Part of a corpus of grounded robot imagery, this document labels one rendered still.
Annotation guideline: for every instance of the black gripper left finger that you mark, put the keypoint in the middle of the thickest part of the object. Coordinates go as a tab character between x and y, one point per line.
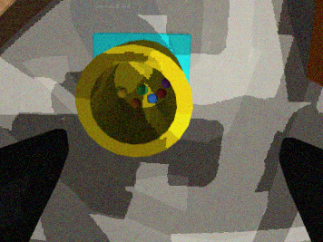
29	170

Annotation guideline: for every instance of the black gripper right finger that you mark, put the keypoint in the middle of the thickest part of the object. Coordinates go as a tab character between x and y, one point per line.
302	165

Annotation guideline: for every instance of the blue marble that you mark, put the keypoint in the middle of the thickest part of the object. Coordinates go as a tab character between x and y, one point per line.
153	98

